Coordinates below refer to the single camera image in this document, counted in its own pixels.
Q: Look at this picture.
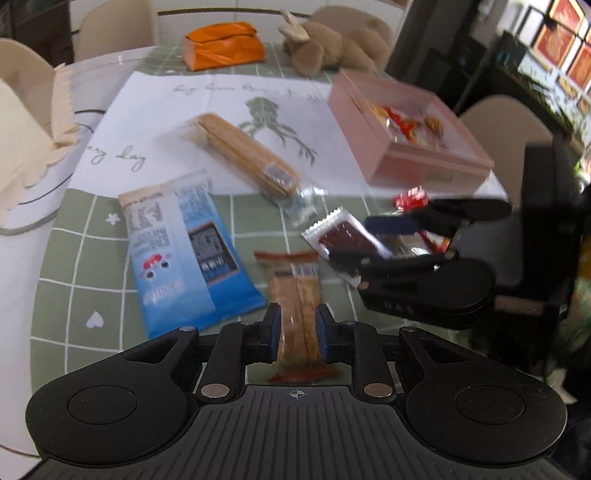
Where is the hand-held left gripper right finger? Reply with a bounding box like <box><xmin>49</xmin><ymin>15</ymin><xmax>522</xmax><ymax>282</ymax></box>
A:
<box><xmin>316</xmin><ymin>305</ymin><xmax>468</xmax><ymax>401</ymax></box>

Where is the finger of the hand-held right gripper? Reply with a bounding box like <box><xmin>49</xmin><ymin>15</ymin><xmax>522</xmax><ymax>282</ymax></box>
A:
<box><xmin>328</xmin><ymin>248</ymin><xmax>459</xmax><ymax>291</ymax></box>
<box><xmin>364</xmin><ymin>198</ymin><xmax>512</xmax><ymax>236</ymax></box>

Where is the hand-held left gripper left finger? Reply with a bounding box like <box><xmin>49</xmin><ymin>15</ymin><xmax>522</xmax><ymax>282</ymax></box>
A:
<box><xmin>124</xmin><ymin>303</ymin><xmax>282</xmax><ymax>401</ymax></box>

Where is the red snack packet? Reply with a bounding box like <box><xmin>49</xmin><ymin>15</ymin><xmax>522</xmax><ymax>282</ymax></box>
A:
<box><xmin>392</xmin><ymin>186</ymin><xmax>453</xmax><ymax>254</ymax></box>

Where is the orange-ended cracker packet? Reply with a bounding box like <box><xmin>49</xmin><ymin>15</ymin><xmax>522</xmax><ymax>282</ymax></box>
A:
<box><xmin>253</xmin><ymin>250</ymin><xmax>345</xmax><ymax>384</ymax></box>

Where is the pink cardboard box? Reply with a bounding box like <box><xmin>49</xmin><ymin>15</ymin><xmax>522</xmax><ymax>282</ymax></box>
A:
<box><xmin>327</xmin><ymin>69</ymin><xmax>496</xmax><ymax>188</ymax></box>

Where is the red roast chicken packet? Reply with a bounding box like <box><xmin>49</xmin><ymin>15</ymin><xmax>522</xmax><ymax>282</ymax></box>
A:
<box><xmin>369</xmin><ymin>104</ymin><xmax>428</xmax><ymax>144</ymax></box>

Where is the dark red jerky packet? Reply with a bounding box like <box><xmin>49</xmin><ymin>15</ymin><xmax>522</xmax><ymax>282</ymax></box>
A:
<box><xmin>301</xmin><ymin>206</ymin><xmax>393</xmax><ymax>280</ymax></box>

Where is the large blue white packet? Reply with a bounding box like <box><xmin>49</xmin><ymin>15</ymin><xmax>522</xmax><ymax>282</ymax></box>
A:
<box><xmin>117</xmin><ymin>171</ymin><xmax>269</xmax><ymax>340</ymax></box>

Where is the long clear cracker packet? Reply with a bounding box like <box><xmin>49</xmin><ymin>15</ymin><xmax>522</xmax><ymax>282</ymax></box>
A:
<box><xmin>178</xmin><ymin>113</ymin><xmax>333</xmax><ymax>220</ymax></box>

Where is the brown teddy bear plush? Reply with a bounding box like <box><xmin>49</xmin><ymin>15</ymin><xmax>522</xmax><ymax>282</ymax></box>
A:
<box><xmin>278</xmin><ymin>6</ymin><xmax>393</xmax><ymax>77</ymax></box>

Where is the green checked tablecloth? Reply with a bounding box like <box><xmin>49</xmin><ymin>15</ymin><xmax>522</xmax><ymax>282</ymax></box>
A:
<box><xmin>30</xmin><ymin>39</ymin><xmax>513</xmax><ymax>402</ymax></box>

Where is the glass fish tank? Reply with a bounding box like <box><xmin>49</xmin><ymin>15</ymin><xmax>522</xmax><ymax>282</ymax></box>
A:
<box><xmin>494</xmin><ymin>28</ymin><xmax>591</xmax><ymax>139</ymax></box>

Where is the white printed cloth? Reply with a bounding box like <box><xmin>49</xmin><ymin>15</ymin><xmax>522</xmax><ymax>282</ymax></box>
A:
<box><xmin>69</xmin><ymin>69</ymin><xmax>509</xmax><ymax>204</ymax></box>

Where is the orange plastic bag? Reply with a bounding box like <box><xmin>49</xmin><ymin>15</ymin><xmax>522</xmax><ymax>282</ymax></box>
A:
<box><xmin>180</xmin><ymin>21</ymin><xmax>266</xmax><ymax>72</ymax></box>

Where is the beige scalloped cloth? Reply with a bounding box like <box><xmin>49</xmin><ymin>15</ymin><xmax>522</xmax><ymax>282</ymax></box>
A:
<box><xmin>0</xmin><ymin>62</ymin><xmax>79</xmax><ymax>222</ymax></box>

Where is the red framed wall picture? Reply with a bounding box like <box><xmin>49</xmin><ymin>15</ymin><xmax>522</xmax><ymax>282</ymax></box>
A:
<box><xmin>533</xmin><ymin>28</ymin><xmax>571</xmax><ymax>63</ymax></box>
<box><xmin>568</xmin><ymin>48</ymin><xmax>591</xmax><ymax>90</ymax></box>
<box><xmin>549</xmin><ymin>0</ymin><xmax>587</xmax><ymax>31</ymax></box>

